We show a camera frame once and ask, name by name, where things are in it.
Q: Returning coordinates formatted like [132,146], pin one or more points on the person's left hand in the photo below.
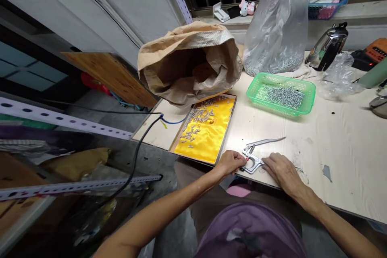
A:
[228,162]

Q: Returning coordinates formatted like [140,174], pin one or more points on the person's right hand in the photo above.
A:
[279,168]

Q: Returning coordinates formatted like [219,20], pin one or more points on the person's right fingers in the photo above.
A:
[267,162]

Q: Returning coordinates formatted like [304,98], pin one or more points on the person's left fingers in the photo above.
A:
[240,162]

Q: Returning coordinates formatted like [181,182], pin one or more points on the silver hand press pliers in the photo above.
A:
[255,156]

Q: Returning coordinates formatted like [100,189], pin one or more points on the box with yellow satin lining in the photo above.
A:
[203,132]

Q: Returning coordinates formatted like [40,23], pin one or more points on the pile of silver metal parts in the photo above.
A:
[199,119]

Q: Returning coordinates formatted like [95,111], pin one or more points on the green plastic basket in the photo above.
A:
[281,94]

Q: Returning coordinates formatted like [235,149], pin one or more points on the heap of silver screws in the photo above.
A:
[282,94]

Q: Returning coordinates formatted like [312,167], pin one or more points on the person's body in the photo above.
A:
[251,230]

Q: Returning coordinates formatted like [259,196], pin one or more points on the beige cloth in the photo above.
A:
[297,73]

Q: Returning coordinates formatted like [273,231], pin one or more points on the brown paper sack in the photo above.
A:
[184,64]

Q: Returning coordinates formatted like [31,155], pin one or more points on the crumpled clear plastic bag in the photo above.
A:
[340,75]

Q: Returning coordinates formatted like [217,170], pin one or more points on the grey round object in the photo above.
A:
[379,105]

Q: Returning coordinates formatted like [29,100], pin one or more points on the stainless steel electric kettle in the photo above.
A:
[328,48]

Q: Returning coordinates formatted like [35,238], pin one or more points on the clear plastic bag of screws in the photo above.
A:
[276,28]

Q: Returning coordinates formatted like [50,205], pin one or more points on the pale green bottle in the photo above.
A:
[375,73]

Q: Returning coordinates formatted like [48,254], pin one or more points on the orange and black device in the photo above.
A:
[373,54]

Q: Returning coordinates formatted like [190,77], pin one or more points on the pink plush toy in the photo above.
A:
[246,7]

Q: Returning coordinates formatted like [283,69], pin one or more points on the wooden board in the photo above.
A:
[112,75]

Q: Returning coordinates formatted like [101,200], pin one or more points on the blue plastic basket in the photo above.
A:
[328,7]

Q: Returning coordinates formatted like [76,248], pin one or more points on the white plastic bracket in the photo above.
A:
[221,12]

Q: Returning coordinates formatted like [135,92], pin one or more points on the perforated white metal rail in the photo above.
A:
[75,187]
[60,120]

